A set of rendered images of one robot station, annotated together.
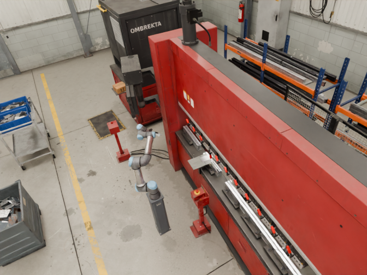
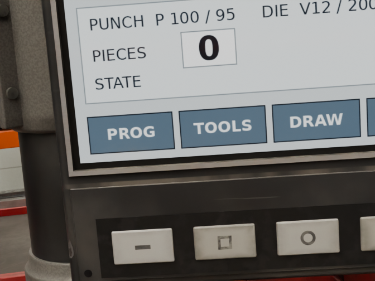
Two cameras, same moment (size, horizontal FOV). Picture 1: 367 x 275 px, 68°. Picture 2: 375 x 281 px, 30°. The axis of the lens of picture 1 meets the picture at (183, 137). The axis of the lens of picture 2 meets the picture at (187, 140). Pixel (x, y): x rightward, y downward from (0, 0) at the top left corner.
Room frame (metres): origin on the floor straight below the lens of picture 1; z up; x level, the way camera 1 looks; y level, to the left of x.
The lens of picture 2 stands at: (3.46, 1.16, 1.40)
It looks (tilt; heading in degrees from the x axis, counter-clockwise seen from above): 10 degrees down; 282
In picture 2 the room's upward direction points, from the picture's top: 4 degrees counter-clockwise
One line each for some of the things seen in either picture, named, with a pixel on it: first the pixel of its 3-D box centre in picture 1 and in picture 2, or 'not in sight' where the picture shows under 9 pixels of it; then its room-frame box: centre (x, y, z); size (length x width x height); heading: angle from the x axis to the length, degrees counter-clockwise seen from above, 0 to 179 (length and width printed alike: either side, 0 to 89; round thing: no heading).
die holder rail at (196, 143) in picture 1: (191, 137); not in sight; (2.97, -0.12, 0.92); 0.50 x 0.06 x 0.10; 20
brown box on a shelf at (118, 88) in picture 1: (119, 87); not in sight; (4.48, 1.07, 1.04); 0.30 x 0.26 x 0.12; 24
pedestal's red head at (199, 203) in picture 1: (199, 196); not in sight; (2.05, -0.12, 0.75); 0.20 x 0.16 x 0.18; 20
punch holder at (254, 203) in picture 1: (256, 201); not in sight; (1.53, -0.64, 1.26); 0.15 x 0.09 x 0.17; 20
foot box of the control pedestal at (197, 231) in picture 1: (200, 226); not in sight; (2.04, -0.09, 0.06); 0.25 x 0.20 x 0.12; 110
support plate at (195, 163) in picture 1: (199, 161); not in sight; (2.40, -0.17, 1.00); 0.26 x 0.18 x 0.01; 110
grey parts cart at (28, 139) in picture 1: (26, 133); not in sight; (4.14, 2.95, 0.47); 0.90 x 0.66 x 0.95; 24
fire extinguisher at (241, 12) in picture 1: (241, 11); not in sight; (8.00, -2.04, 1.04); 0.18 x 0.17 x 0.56; 24
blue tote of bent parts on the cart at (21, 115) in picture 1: (14, 119); not in sight; (3.98, 2.90, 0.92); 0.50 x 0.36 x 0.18; 114
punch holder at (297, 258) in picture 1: (300, 255); not in sight; (0.97, -0.84, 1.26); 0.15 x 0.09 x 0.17; 20
